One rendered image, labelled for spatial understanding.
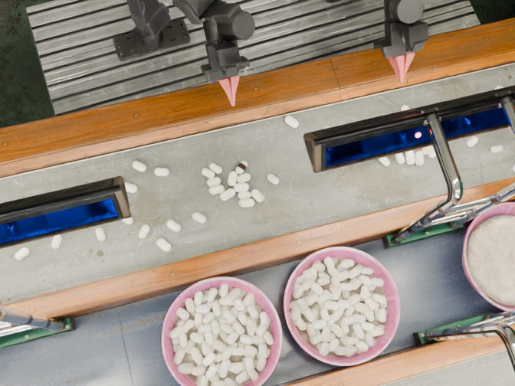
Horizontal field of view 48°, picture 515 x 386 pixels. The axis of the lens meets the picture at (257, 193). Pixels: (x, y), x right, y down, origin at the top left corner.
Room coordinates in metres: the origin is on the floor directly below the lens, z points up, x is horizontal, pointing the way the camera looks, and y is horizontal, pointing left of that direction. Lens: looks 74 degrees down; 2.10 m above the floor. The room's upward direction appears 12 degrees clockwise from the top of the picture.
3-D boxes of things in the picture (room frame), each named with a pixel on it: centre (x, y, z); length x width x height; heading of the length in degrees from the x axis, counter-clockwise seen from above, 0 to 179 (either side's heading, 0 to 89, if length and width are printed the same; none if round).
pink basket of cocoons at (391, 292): (0.16, -0.24, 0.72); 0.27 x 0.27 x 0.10
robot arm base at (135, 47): (0.77, 0.36, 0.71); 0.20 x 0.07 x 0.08; 120
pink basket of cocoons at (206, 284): (0.04, 0.01, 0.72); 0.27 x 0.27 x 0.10
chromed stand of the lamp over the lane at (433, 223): (0.46, -0.39, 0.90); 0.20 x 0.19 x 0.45; 116
